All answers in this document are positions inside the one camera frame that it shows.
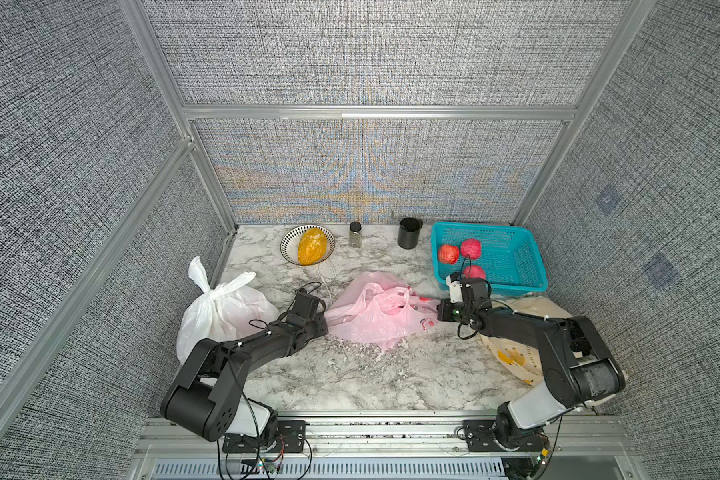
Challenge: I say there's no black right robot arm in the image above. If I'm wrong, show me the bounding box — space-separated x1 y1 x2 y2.
437 278 626 449

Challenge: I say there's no teal plastic basket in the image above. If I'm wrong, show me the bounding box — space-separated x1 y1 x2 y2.
431 222 548 297

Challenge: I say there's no yellow food on plate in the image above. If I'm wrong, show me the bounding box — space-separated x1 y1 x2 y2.
297 227 329 266

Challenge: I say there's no cream banana print plastic bag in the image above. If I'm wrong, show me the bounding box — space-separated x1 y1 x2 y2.
478 296 628 409

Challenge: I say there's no white plastic bag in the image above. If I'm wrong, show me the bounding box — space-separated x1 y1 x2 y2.
176 256 279 364

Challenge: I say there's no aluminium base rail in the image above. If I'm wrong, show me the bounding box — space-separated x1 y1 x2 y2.
126 410 649 479

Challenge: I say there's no patterned plate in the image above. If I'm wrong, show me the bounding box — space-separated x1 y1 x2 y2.
280 225 336 266

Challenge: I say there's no black cylindrical cup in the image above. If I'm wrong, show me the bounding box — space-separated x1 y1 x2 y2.
397 217 423 250

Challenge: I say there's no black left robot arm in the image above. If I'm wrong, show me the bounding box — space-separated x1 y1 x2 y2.
160 289 328 441

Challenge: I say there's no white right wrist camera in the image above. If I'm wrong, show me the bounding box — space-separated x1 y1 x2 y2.
447 273 463 303

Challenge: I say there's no glass herb spice jar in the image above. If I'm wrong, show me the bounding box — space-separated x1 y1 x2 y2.
349 221 363 249

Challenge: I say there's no pink plastic bag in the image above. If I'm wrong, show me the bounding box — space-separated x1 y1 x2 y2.
325 272 440 350

